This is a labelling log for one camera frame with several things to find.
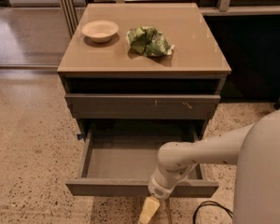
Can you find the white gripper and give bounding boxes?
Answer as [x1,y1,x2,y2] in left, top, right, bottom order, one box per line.
[137,165,190,224]

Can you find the grey drawer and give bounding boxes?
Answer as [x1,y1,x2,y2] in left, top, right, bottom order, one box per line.
[65,93,220,119]
[65,124,219,199]

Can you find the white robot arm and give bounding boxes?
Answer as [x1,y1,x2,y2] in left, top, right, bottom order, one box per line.
[137,110,280,224]

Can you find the grey drawer cabinet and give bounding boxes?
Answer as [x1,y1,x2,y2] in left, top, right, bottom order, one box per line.
[58,3,231,135]

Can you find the crumpled green chip bag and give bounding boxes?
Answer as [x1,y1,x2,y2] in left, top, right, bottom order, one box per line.
[126,26,175,58]

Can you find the white bowl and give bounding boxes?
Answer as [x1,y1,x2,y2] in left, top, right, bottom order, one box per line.
[81,21,119,43]

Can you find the black cable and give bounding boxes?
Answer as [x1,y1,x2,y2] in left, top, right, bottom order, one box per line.
[192,200,234,224]

